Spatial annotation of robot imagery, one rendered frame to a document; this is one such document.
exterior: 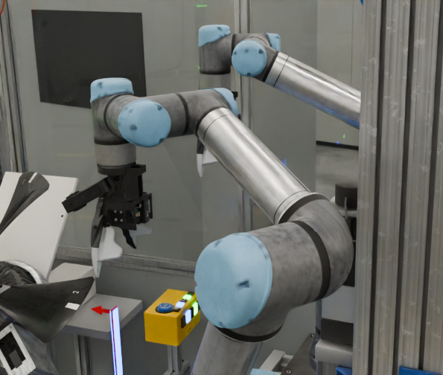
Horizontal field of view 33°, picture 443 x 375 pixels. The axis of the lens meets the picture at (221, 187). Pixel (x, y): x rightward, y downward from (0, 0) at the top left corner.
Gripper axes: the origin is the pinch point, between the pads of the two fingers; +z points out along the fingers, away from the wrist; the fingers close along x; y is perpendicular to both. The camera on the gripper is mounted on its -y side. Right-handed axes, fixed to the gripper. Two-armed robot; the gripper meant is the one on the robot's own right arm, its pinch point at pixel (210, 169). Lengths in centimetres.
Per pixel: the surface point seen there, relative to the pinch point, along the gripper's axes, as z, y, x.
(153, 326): 44.5, -16.6, -3.6
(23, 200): 8, -48, -13
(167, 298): 40.7, -16.9, 5.9
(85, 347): 76, -60, 28
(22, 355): 45, -42, -27
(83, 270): 51, -64, 36
